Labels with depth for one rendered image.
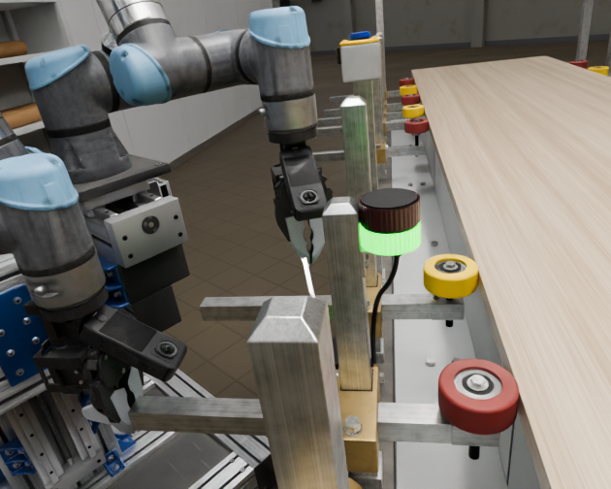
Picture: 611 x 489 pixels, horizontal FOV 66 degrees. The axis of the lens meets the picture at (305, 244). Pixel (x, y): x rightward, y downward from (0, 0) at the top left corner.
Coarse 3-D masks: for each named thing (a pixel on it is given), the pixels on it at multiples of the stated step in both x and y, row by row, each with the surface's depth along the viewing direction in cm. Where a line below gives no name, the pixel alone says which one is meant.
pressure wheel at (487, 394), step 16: (448, 368) 52; (464, 368) 52; (480, 368) 51; (496, 368) 51; (448, 384) 50; (464, 384) 50; (480, 384) 49; (496, 384) 49; (512, 384) 49; (448, 400) 48; (464, 400) 47; (480, 400) 47; (496, 400) 47; (512, 400) 47; (448, 416) 49; (464, 416) 47; (480, 416) 46; (496, 416) 46; (512, 416) 47; (480, 432) 47; (496, 432) 47
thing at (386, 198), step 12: (372, 192) 48; (384, 192) 47; (396, 192) 47; (408, 192) 46; (372, 204) 45; (384, 204) 44; (396, 204) 44; (408, 204) 44; (396, 264) 49; (384, 288) 51; (372, 312) 53; (372, 324) 53; (372, 336) 54; (372, 348) 55; (372, 360) 56
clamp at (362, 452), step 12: (372, 372) 58; (372, 384) 56; (348, 396) 55; (360, 396) 55; (372, 396) 54; (348, 408) 53; (360, 408) 53; (372, 408) 53; (360, 420) 51; (372, 420) 51; (372, 432) 50; (348, 444) 50; (360, 444) 49; (372, 444) 49; (348, 456) 50; (360, 456) 50; (372, 456) 50; (348, 468) 51; (360, 468) 51; (372, 468) 51
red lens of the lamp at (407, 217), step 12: (360, 204) 46; (420, 204) 46; (360, 216) 46; (372, 216) 44; (384, 216) 44; (396, 216) 44; (408, 216) 44; (420, 216) 46; (372, 228) 45; (384, 228) 44; (396, 228) 44; (408, 228) 44
